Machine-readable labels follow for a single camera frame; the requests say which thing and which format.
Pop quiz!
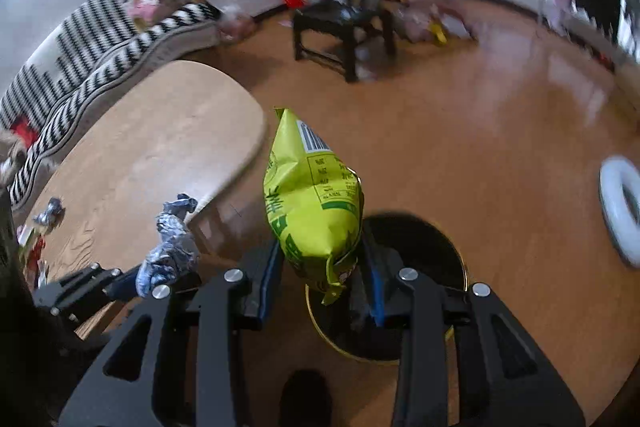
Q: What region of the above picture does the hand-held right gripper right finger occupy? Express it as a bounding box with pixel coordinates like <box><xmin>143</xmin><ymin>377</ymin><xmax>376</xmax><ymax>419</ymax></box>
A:
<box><xmin>357</xmin><ymin>234</ymin><xmax>586</xmax><ymax>427</ymax></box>

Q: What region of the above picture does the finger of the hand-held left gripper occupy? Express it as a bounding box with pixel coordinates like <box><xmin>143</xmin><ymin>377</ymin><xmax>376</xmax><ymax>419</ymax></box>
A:
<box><xmin>32</xmin><ymin>263</ymin><xmax>126</xmax><ymax>313</ymax></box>
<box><xmin>102</xmin><ymin>274</ymin><xmax>151</xmax><ymax>305</ymax></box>

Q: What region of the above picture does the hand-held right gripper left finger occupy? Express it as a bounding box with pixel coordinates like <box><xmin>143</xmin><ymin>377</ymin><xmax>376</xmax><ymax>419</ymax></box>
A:
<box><xmin>59</xmin><ymin>239</ymin><xmax>283</xmax><ymax>427</ymax></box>

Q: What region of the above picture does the pink printed cushion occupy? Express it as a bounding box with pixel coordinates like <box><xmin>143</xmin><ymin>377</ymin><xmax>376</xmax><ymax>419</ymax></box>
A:
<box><xmin>125</xmin><ymin>0</ymin><xmax>183</xmax><ymax>30</ymax></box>

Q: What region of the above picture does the black bin with yellow rim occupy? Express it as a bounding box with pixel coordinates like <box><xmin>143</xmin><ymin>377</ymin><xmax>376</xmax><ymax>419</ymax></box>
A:
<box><xmin>305</xmin><ymin>208</ymin><xmax>471</xmax><ymax>365</ymax></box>

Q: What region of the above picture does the red cloth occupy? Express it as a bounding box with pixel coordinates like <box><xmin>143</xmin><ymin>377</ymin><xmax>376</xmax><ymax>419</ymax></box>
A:
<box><xmin>10</xmin><ymin>117</ymin><xmax>41</xmax><ymax>148</ymax></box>

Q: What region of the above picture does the person's dark shoe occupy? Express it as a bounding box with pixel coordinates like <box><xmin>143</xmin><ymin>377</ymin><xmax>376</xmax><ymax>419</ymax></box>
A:
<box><xmin>280</xmin><ymin>369</ymin><xmax>335</xmax><ymax>427</ymax></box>

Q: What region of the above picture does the small blue white wrapper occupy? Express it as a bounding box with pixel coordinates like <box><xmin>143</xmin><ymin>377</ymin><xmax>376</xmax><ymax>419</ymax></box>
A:
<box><xmin>32</xmin><ymin>197</ymin><xmax>66</xmax><ymax>228</ymax></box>

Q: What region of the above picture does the black white striped sofa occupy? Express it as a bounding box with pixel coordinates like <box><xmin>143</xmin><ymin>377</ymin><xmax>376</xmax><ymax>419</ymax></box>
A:
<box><xmin>0</xmin><ymin>0</ymin><xmax>223</xmax><ymax>212</ymax></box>

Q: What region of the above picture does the white ring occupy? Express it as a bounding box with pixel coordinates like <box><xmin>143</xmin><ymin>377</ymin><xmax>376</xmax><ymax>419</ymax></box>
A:
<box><xmin>599</xmin><ymin>155</ymin><xmax>640</xmax><ymax>269</ymax></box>

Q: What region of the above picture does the black wooden stool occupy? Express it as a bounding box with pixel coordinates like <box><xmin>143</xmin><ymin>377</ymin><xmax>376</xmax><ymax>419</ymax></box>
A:
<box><xmin>292</xmin><ymin>0</ymin><xmax>398</xmax><ymax>84</ymax></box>

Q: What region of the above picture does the yellow green snack bag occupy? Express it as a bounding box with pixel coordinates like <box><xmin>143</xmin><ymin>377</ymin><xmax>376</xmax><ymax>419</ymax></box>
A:
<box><xmin>263</xmin><ymin>108</ymin><xmax>364</xmax><ymax>306</ymax></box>

